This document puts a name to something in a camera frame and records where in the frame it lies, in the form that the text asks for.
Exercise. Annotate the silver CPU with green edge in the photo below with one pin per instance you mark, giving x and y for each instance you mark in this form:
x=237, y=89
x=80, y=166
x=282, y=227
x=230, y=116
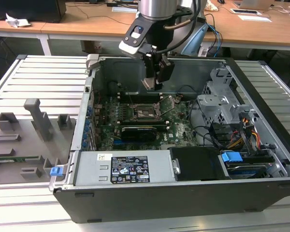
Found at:
x=148, y=84

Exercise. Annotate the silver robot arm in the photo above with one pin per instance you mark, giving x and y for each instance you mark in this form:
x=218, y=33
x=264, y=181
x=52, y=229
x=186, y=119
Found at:
x=157, y=7

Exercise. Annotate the black RAM slot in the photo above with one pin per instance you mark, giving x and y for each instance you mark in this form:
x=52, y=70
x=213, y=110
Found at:
x=145, y=121
x=140, y=101
x=163, y=129
x=162, y=126
x=140, y=97
x=145, y=124
x=140, y=94

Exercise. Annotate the blue expansion slot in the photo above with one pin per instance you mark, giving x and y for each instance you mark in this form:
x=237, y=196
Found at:
x=118, y=143

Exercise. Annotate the cardboard box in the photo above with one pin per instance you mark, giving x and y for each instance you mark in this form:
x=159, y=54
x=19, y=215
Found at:
x=91, y=46

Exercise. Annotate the grey case release latch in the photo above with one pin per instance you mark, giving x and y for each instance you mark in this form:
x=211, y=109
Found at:
x=91, y=61

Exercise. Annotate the wooden desk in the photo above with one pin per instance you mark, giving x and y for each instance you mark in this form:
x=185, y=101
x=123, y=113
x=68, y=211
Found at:
x=256, y=31
x=87, y=24
x=19, y=31

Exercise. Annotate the silver metal drive cage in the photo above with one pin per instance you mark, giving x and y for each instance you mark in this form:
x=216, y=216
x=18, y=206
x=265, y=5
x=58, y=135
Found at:
x=215, y=104

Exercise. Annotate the green motherboard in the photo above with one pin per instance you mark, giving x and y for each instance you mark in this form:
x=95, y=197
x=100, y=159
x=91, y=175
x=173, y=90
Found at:
x=181, y=131

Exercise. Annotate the black graphics card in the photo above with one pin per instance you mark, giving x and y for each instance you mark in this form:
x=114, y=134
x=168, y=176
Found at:
x=139, y=134

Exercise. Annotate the white paper sheet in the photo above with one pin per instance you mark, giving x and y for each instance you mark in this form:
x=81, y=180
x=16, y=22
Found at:
x=255, y=18

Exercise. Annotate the grey laptop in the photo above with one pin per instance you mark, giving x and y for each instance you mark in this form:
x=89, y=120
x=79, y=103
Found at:
x=256, y=3

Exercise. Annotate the black plastic shroud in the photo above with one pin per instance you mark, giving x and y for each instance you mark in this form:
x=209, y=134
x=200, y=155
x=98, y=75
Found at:
x=198, y=164

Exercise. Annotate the black box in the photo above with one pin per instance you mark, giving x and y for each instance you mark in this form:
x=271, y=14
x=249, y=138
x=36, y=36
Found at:
x=26, y=9

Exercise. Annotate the blue disk carrier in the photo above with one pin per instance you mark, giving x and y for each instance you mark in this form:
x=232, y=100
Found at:
x=230, y=158

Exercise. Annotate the crumpled white paper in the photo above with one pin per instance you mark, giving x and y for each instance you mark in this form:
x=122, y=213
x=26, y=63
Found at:
x=17, y=21

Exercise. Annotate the grey power supply unit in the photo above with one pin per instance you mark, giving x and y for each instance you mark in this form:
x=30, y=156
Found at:
x=91, y=169

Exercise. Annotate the hard disk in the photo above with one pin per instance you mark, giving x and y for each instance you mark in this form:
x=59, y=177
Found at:
x=249, y=170

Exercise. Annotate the blue plastic case latch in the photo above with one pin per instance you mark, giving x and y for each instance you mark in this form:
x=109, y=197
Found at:
x=56, y=171

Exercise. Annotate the grey parts rack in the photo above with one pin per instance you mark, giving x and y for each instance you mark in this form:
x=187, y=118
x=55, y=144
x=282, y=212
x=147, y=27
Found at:
x=26, y=145

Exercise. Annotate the green RAM stick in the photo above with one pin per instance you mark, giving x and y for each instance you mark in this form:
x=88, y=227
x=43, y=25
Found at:
x=14, y=159

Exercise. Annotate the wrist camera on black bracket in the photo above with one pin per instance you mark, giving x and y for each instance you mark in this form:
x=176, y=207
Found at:
x=130, y=48

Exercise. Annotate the CPU socket with metal frame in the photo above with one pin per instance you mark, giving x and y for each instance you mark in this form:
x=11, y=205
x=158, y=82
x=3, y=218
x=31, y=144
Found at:
x=146, y=109

